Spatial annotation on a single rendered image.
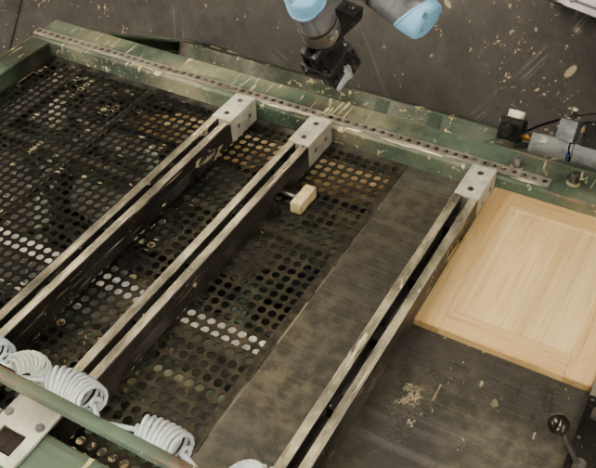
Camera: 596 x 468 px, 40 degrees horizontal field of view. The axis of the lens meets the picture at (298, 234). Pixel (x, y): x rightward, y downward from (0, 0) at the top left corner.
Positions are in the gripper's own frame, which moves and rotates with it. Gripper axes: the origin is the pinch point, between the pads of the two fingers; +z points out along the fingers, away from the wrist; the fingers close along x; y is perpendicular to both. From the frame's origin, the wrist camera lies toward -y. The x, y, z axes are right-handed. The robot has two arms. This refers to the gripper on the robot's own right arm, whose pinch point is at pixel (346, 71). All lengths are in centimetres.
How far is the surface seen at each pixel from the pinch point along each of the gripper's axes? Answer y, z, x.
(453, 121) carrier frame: -38, 109, -3
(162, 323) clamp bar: 64, 7, -9
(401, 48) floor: -58, 118, -36
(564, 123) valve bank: -28, 48, 37
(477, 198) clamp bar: 2.4, 34.2, 30.3
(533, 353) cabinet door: 30, 19, 58
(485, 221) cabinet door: 5, 38, 34
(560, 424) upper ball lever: 42, -6, 68
